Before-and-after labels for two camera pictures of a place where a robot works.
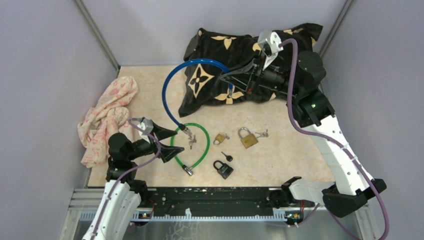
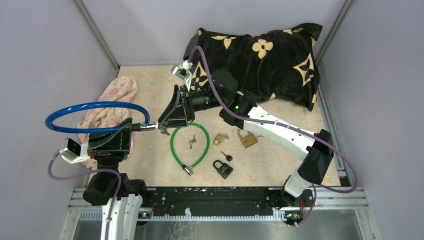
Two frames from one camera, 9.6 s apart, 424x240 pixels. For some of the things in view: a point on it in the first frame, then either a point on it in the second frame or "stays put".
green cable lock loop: (188, 170) stays put
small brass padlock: (220, 138) stays put
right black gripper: (252, 79) -> (175, 116)
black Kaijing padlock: (225, 171) stays put
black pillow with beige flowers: (209, 55) stays put
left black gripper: (167, 152) -> (119, 147)
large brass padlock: (249, 140) stays put
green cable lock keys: (193, 141) stays put
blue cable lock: (181, 125) -> (144, 127)
